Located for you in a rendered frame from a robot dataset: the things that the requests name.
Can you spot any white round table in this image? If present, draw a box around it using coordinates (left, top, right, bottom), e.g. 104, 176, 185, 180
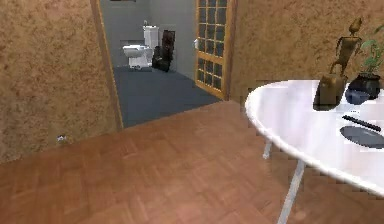
244, 79, 384, 224

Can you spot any black pen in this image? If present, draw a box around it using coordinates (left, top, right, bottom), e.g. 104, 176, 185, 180
341, 114, 382, 132

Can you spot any white toilet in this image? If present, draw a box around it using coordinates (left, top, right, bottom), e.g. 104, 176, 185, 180
122, 20, 160, 70

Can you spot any bronze figure statue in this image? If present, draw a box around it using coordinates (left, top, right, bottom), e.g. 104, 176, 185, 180
313, 17, 364, 112

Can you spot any black bin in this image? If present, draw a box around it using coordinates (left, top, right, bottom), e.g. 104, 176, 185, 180
151, 29, 176, 73

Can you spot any grey plate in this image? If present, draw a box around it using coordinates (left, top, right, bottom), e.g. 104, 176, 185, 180
339, 125, 384, 150

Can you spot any green plant in black pot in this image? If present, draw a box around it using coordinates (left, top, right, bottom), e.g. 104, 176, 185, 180
345, 23, 384, 105

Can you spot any wooden glass-paned door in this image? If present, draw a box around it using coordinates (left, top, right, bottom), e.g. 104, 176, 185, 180
194, 0, 238, 101

